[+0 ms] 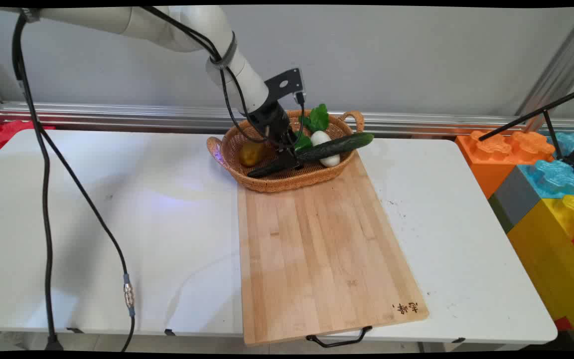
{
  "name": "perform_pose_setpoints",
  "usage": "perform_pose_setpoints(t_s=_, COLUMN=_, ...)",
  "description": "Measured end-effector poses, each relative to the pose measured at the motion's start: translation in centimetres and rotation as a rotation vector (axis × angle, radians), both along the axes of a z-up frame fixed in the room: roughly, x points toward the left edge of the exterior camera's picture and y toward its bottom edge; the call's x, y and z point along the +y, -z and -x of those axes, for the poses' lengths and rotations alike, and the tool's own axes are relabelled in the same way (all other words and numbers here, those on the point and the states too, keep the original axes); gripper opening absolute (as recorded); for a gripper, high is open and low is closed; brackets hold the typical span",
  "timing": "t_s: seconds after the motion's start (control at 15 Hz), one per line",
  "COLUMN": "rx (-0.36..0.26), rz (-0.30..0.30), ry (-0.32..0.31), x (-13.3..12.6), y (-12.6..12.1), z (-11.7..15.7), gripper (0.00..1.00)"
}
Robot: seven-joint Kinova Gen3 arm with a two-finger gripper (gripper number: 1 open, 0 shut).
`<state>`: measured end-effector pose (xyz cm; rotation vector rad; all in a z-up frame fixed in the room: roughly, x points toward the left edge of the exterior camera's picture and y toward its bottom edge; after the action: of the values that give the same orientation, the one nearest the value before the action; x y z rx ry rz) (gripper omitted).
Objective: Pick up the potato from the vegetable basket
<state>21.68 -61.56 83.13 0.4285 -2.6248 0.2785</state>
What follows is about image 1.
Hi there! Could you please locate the orange toy block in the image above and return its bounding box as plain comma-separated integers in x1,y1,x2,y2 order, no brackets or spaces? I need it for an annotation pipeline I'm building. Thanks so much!
455,130,558,199

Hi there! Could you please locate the black tripod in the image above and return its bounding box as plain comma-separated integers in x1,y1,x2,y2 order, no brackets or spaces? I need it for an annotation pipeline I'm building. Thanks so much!
479,84,574,169

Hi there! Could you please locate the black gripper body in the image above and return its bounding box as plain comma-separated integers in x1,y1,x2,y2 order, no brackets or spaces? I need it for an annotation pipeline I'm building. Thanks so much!
249,101,293,146

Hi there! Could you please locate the woven wicker basket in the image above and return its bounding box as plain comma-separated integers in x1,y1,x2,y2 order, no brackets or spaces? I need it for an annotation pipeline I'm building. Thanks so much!
206,110,365,193

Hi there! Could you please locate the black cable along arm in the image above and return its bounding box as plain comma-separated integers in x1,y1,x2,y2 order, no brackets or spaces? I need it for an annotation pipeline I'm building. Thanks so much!
140,6,274,148

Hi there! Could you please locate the thick black cable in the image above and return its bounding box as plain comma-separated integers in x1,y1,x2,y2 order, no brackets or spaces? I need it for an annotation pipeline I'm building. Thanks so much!
12,14,64,352

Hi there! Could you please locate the white radish with green leaves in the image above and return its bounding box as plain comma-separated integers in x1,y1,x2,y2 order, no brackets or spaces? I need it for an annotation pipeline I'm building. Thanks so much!
293,104,342,168

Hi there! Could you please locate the long dark green cucumber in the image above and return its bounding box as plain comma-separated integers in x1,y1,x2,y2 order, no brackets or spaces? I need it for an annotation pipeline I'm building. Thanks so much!
246,132,375,179

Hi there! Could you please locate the black cable with metal connector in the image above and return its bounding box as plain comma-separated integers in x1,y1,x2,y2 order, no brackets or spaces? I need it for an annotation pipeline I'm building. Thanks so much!
18,75,137,353

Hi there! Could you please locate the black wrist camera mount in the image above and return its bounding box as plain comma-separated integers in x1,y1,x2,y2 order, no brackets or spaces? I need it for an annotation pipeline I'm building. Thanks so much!
264,68,308,104

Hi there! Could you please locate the brown potato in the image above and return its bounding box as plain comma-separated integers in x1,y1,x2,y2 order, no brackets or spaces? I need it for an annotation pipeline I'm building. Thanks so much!
239,142,268,168

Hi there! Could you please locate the blue and grey toy block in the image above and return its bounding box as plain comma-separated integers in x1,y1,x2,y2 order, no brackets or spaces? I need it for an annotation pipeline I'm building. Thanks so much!
489,160,574,234

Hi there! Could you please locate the aluminium frame post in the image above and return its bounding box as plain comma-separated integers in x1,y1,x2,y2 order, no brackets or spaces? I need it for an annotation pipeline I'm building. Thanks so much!
516,7,574,118

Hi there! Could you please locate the aluminium frame rail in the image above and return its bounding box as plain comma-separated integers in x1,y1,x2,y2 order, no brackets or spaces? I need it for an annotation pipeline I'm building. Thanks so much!
0,101,574,137

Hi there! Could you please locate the grey cable strap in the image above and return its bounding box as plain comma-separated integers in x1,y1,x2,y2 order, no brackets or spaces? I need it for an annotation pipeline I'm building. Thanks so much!
209,31,238,70

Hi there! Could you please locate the yellow toy block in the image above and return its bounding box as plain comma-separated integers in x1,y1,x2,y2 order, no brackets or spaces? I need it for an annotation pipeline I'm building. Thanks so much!
507,194,574,351

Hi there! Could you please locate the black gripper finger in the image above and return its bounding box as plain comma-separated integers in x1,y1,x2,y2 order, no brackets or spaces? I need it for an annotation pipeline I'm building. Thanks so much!
283,131,303,170
266,140,287,161

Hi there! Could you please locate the light blue toy block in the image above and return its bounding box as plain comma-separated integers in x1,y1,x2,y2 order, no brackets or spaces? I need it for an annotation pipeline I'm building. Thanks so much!
548,132,574,161

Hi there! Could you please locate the wooden cutting board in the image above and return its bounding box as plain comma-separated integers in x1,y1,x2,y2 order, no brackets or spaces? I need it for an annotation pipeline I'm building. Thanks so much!
237,152,430,348

